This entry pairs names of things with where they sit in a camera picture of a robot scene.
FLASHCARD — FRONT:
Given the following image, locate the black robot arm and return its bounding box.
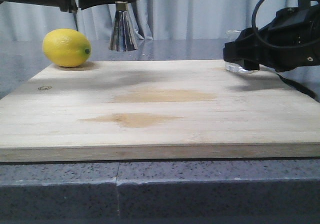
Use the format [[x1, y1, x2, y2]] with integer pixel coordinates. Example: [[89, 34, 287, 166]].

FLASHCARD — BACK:
[[223, 0, 320, 72]]

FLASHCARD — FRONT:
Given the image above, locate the steel double jigger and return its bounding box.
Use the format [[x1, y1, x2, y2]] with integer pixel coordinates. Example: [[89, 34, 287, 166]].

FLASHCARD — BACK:
[[109, 1, 138, 52]]

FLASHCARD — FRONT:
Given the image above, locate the yellow lemon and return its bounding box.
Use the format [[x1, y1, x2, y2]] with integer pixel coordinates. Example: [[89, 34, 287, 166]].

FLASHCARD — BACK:
[[42, 28, 92, 67]]

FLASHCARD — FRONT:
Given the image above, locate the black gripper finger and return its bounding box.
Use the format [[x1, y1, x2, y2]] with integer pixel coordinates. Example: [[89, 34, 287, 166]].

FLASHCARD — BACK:
[[223, 28, 262, 71]]

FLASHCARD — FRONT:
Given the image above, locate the grey curtain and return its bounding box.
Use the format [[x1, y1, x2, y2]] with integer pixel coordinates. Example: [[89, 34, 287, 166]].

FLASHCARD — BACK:
[[0, 0, 259, 41]]

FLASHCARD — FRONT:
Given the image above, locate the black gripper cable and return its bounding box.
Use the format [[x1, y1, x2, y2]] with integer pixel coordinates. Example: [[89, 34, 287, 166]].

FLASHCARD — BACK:
[[251, 0, 320, 51]]

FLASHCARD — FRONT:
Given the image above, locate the wooden cutting board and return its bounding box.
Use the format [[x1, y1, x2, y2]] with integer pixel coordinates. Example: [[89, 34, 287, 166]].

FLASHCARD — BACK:
[[0, 60, 320, 162]]

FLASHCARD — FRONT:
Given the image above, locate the clear glass beaker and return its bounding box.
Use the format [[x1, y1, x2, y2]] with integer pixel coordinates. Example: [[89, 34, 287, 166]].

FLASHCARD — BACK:
[[224, 30, 253, 74]]

